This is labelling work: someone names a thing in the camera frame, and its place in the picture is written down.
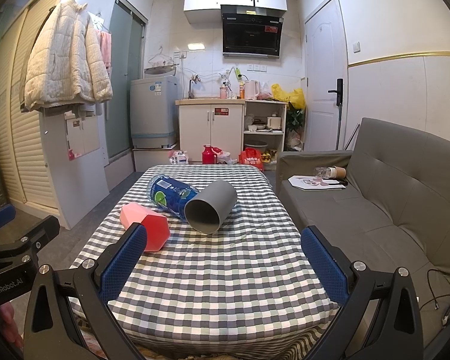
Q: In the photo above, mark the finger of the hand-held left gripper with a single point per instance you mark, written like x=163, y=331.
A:
x=0, y=219
x=45, y=230

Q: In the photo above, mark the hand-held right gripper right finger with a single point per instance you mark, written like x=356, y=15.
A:
x=324, y=262

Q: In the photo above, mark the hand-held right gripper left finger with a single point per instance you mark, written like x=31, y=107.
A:
x=122, y=262

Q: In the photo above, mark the grey cup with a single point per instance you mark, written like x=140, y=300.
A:
x=219, y=200

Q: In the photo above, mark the pink hexagonal cup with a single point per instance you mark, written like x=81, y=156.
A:
x=156, y=234

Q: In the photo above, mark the brown paper cup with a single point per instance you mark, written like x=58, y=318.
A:
x=338, y=172

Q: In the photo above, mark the person's left hand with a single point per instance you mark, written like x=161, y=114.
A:
x=10, y=324

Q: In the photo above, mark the grey sofa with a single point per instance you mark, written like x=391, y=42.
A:
x=363, y=213

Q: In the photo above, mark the white leaning board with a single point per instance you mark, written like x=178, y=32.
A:
x=82, y=180

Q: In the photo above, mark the louvred wardrobe doors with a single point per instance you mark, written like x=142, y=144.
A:
x=11, y=150

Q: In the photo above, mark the white printed paper sheet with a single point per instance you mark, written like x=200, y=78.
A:
x=303, y=184

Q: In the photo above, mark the blue plastic bottle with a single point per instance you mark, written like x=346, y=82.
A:
x=168, y=195

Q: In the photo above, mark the glass jar with cork lid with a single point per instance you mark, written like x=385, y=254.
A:
x=322, y=172

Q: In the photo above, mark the checkered tablecloth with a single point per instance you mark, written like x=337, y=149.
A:
x=217, y=277

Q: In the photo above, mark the white washing machine platform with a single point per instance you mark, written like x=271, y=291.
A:
x=150, y=157

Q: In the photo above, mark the white printed packet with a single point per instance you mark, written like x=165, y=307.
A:
x=178, y=157

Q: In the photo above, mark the red plastic bag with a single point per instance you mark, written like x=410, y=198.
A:
x=252, y=157

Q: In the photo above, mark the white open shelf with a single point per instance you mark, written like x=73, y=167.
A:
x=283, y=135

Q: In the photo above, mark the white basin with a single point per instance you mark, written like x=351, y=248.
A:
x=255, y=145

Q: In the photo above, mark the red thermos jug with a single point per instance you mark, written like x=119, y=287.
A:
x=209, y=155

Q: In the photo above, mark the green plant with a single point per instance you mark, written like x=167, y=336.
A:
x=296, y=118

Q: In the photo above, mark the grey washing machine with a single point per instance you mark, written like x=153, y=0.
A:
x=153, y=112

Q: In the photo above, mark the white sink cabinet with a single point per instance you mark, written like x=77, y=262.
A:
x=210, y=135

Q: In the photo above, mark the frosted glass sliding door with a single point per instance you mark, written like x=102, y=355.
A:
x=122, y=82

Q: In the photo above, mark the yellow plastic bag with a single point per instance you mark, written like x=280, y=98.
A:
x=294, y=96

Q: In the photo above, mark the white padded jacket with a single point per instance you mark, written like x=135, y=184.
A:
x=65, y=56

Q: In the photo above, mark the white electric kettle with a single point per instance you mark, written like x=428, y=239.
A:
x=252, y=90

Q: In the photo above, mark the metal faucet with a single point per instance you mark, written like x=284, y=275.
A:
x=191, y=86

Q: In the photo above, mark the orange bottle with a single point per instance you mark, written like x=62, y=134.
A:
x=242, y=92

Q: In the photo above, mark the pink towel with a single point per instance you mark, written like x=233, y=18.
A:
x=105, y=48

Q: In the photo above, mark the pink bottle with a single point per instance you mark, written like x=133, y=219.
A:
x=224, y=92

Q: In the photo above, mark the green power strip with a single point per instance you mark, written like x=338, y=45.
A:
x=239, y=72

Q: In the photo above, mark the white door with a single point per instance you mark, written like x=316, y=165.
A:
x=322, y=52

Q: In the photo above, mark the black range hood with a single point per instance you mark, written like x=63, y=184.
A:
x=251, y=33

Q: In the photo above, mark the white light switch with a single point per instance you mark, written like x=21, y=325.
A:
x=356, y=47

